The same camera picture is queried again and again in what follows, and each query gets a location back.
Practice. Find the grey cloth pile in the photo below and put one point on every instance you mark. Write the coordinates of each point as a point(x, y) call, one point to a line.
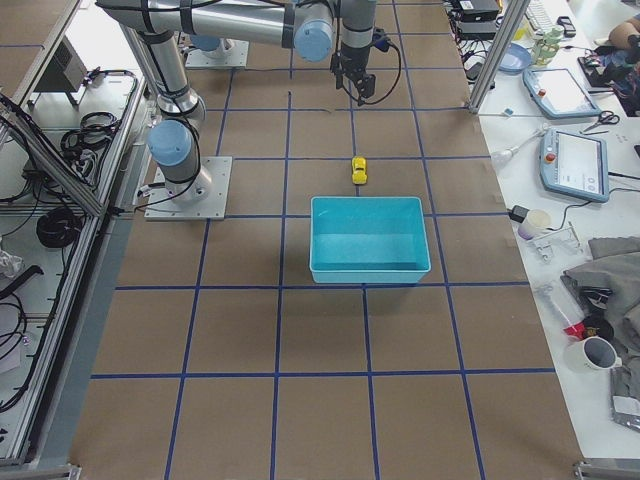
point(614, 266)

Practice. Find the black power adapter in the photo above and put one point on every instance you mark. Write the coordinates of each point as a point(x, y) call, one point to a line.
point(517, 213)

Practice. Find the blue plate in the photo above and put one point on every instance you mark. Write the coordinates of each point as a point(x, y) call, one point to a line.
point(515, 60)

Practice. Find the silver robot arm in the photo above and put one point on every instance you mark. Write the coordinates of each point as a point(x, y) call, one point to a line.
point(342, 31)
point(214, 47)

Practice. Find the yellow beetle toy car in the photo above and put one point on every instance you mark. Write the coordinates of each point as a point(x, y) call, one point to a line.
point(359, 175)

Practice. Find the turquoise plastic storage bin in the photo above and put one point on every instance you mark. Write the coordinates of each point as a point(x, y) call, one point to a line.
point(368, 240)

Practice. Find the upper teach pendant tablet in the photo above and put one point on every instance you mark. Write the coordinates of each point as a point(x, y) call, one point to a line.
point(558, 94)

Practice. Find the black handled scissors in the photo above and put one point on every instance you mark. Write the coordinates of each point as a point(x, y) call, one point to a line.
point(606, 117)

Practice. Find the white mug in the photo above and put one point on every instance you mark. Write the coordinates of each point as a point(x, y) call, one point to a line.
point(591, 354)

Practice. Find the lower teach pendant tablet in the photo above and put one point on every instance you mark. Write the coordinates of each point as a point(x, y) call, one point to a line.
point(574, 165)

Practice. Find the teach pendant tablet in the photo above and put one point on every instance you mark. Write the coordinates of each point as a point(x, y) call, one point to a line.
point(574, 165)
point(558, 94)

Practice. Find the aluminium frame post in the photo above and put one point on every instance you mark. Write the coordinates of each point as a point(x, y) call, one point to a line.
point(512, 18)

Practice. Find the grey metal box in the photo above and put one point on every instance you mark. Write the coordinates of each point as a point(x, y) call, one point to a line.
point(64, 74)

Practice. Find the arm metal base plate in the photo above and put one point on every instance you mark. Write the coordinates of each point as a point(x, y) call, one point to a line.
point(205, 199)
point(196, 60)

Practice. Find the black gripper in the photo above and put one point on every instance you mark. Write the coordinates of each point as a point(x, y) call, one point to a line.
point(353, 60)

